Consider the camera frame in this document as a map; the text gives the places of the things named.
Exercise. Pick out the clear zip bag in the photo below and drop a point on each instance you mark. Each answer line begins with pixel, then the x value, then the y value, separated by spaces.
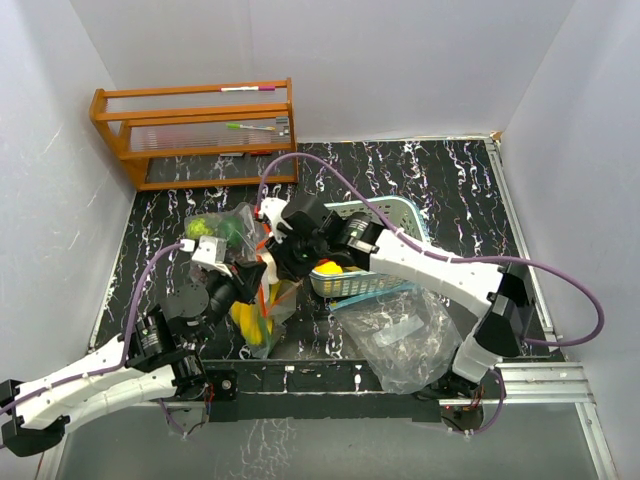
pixel 255 231
pixel 404 333
pixel 280 297

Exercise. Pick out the black metal base rail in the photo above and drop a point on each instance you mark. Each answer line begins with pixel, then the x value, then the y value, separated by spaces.
pixel 230 391

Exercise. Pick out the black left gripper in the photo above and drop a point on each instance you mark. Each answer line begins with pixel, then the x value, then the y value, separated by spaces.
pixel 246 278

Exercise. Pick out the green custard apple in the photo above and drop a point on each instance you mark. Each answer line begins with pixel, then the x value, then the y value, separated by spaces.
pixel 198 227

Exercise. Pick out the clear zip top bag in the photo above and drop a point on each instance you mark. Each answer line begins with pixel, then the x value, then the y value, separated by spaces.
pixel 255 231

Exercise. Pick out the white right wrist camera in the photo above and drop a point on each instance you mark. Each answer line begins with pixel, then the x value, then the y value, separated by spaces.
pixel 271 211

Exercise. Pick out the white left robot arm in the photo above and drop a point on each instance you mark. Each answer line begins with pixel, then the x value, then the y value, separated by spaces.
pixel 158 360

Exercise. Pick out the pink white marker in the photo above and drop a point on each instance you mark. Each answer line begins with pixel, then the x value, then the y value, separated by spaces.
pixel 248 88

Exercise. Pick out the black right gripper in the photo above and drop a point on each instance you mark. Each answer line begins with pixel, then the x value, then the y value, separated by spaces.
pixel 286 268

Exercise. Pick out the wooden rack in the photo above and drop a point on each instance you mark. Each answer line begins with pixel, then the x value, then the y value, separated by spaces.
pixel 143 126

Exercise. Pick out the green white marker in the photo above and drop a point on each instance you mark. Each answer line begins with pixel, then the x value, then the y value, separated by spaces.
pixel 240 126

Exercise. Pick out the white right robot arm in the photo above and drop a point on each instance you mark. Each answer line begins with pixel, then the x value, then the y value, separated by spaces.
pixel 500 297

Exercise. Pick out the teal plastic basket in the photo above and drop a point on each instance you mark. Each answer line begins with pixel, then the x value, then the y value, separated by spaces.
pixel 401 213

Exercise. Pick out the yellow bananas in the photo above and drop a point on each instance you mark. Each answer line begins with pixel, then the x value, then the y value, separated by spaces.
pixel 255 326

